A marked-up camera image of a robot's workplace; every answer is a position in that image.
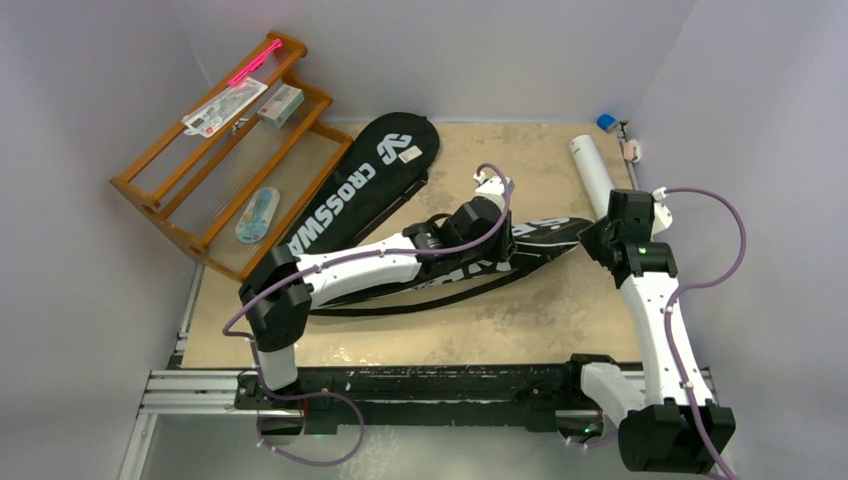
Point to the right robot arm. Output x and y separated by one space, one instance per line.
673 423

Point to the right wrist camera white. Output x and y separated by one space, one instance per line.
663 217

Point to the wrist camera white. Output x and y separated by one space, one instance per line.
495 188
663 217

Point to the small teal white box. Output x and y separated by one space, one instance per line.
281 105

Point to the white shuttlecock tube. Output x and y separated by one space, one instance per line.
593 172

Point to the pink white small object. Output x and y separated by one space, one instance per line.
632 151

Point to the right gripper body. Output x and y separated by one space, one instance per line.
597 240

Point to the wooden tiered shelf rack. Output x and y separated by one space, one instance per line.
195 189

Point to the blue toothbrush blister pack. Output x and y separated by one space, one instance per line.
255 220

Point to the black racket bag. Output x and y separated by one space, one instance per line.
385 166
537 243

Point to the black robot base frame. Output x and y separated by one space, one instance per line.
543 397

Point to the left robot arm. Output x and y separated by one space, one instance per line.
278 297

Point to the pink pen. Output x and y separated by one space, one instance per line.
254 61

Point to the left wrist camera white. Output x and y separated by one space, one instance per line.
495 188

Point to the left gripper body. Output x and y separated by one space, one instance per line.
493 247

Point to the blue small object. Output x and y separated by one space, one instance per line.
607 123

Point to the white packaged card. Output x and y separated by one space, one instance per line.
213 115

